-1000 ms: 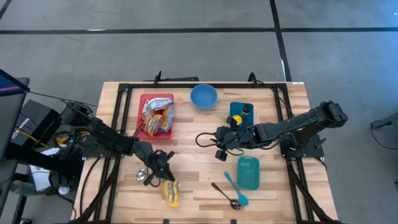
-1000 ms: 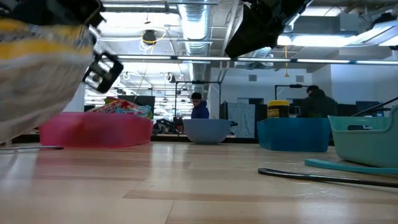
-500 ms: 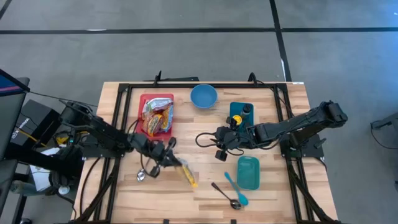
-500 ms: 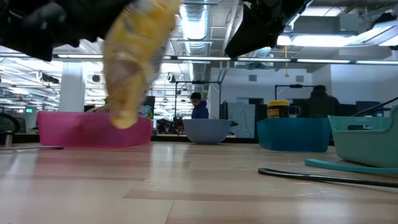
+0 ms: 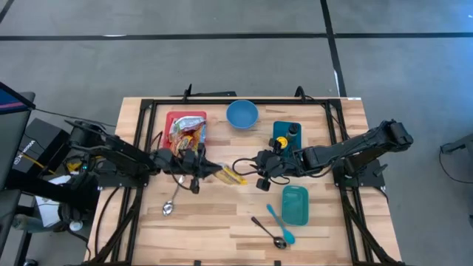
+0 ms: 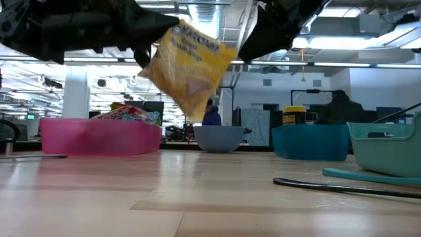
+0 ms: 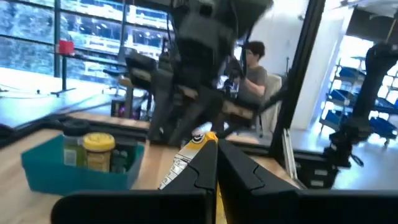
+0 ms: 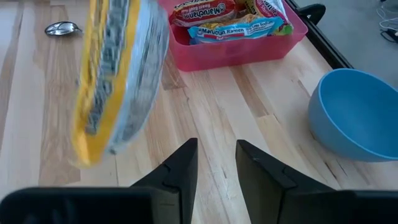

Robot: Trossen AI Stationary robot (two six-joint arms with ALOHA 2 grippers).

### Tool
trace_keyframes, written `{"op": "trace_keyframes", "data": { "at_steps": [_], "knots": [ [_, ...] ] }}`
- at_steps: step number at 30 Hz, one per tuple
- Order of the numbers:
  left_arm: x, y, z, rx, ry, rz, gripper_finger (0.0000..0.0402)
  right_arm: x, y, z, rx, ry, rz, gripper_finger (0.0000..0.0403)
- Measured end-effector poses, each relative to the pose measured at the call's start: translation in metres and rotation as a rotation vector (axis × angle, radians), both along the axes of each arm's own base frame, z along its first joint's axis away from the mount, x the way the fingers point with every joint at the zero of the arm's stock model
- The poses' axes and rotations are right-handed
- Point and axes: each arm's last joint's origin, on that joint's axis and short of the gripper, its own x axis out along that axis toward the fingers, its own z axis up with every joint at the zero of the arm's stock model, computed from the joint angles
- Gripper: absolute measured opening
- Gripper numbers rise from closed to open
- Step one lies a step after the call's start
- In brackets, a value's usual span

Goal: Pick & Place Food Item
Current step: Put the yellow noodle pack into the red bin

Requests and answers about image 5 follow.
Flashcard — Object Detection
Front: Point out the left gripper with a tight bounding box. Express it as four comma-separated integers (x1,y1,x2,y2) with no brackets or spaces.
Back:
159,147,224,177

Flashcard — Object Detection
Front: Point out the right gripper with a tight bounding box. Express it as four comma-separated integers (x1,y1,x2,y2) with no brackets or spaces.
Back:
256,137,302,178

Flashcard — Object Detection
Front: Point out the yellow chicken ramen pack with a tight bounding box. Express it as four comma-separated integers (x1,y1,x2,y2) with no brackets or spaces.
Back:
213,163,249,187

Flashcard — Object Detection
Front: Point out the roast beef ramen pack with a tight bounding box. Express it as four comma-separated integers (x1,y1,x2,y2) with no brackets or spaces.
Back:
186,124,207,151

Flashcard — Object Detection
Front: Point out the pink green shrimp ramen pack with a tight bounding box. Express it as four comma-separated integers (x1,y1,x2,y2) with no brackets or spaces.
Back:
169,115,207,143

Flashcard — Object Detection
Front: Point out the mint green plastic bin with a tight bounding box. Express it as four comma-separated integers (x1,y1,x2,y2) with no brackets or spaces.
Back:
281,184,310,227

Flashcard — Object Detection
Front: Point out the turquoise plastic spoon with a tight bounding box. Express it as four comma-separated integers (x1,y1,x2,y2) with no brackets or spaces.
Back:
265,203,296,245

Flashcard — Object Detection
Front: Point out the dark teal plastic bin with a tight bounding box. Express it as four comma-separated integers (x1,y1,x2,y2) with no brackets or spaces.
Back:
272,120,303,151

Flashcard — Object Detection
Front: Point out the blue bowl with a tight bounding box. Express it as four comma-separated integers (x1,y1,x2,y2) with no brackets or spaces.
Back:
225,99,259,130

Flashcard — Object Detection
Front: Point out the silver metal spoon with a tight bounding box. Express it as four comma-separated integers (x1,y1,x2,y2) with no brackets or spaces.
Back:
161,174,187,217

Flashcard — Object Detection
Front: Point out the red translucent plastic bin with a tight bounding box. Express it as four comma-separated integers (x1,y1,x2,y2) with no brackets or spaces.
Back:
165,110,208,156

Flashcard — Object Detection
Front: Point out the black cardboard box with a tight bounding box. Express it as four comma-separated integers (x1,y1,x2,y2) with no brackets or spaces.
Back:
5,117,79,191

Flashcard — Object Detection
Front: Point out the white paper sheet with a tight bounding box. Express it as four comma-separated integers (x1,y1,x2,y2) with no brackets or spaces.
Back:
35,175,72,228

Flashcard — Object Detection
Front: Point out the teal bag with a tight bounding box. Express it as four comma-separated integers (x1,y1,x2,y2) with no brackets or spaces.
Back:
14,214,49,233

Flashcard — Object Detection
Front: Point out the grey stand leg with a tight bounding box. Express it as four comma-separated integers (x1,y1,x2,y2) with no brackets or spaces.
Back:
441,132,473,154

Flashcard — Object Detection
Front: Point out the computer monitor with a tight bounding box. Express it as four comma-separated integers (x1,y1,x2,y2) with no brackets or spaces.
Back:
0,81,37,193

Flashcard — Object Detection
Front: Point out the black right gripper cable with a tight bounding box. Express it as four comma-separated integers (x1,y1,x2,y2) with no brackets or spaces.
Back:
231,157,293,186

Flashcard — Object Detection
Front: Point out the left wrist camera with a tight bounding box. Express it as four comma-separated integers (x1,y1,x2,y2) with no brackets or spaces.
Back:
188,177,202,195

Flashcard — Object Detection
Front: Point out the black metal table frame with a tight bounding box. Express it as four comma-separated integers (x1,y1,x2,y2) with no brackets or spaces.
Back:
84,96,407,266

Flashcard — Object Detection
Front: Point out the black table cable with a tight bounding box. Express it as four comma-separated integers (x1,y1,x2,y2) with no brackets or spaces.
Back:
294,85,336,123

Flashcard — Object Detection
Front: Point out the black utensil handle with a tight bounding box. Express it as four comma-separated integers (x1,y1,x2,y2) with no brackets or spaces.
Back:
251,216,288,250

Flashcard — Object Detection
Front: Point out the thick black cable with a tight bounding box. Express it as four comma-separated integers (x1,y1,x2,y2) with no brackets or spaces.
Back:
94,186,123,259

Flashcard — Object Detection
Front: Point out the thin black cable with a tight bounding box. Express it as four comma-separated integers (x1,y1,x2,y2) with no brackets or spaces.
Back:
35,108,119,129

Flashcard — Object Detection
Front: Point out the black floor cable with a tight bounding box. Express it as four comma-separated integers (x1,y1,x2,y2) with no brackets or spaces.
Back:
436,142,473,197

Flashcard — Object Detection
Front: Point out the thin yellow cable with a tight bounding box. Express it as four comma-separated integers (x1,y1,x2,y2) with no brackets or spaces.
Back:
21,153,52,174

